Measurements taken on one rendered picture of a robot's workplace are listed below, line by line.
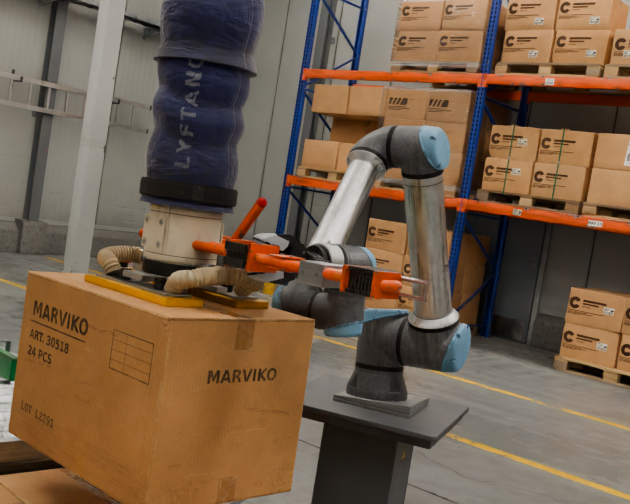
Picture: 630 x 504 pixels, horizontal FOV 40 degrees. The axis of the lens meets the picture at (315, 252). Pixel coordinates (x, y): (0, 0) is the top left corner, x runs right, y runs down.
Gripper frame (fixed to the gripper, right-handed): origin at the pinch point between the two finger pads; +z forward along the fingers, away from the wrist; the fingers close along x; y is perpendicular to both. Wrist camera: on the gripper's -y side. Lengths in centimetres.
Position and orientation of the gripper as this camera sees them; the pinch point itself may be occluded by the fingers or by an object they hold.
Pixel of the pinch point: (256, 257)
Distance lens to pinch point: 183.6
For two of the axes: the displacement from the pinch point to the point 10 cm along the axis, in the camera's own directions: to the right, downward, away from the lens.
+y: -6.9, -1.5, 7.0
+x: 1.6, -9.9, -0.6
